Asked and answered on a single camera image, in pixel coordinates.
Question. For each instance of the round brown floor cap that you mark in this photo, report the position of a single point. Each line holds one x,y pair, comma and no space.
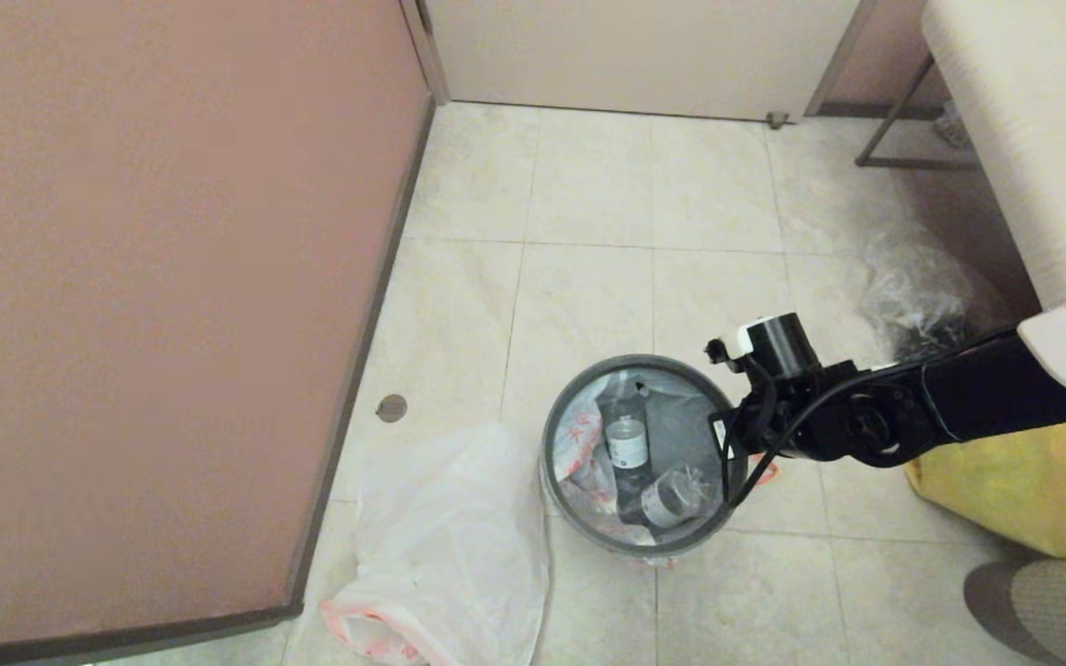
391,408

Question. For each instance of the dark metal bench frame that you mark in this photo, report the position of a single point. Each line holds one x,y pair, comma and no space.
903,163

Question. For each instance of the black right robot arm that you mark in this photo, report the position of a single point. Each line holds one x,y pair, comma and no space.
977,388

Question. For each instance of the pink brown partition panel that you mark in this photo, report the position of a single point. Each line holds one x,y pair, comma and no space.
144,277

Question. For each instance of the white plastic bag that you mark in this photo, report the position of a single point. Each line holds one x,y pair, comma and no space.
450,518

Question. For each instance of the small metal floor stop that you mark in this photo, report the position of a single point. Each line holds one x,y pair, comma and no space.
778,118

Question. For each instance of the beige partition panel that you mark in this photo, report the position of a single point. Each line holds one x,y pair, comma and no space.
635,46

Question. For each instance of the white red bag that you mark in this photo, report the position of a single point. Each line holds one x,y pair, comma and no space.
681,416

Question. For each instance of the crumpled clear plastic bottle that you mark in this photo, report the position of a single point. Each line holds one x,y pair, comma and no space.
672,499

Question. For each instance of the cream ribbed bench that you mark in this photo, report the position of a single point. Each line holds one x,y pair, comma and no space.
1051,139

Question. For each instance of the labelled clear plastic bottle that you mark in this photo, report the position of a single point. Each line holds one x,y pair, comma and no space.
627,449

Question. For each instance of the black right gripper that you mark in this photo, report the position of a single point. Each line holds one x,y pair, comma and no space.
778,416

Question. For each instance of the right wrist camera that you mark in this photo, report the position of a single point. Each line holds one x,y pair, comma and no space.
716,351

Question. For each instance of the yellow fabric tote bag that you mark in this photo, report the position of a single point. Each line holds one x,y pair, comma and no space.
1014,490

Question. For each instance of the clear bag with black contents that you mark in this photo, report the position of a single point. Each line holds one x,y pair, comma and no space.
922,296

